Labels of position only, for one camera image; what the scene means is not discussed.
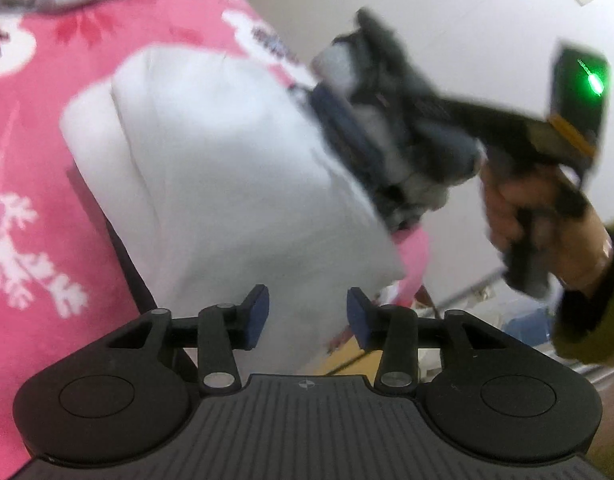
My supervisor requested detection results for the white shirt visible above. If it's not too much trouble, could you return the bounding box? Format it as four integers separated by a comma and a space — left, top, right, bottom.
60, 44, 403, 375

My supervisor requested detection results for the right green sleeve forearm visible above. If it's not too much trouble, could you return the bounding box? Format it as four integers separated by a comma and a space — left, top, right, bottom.
552, 222, 614, 365

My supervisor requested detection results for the folded grey clothes stack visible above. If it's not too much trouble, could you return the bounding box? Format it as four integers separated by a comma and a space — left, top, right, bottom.
308, 8, 482, 232

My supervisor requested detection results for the right hand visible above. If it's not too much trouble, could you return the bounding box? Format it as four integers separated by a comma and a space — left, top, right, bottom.
480, 165, 614, 295

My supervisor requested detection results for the pink floral bed sheet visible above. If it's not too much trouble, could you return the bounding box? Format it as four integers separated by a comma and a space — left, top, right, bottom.
0, 0, 307, 479

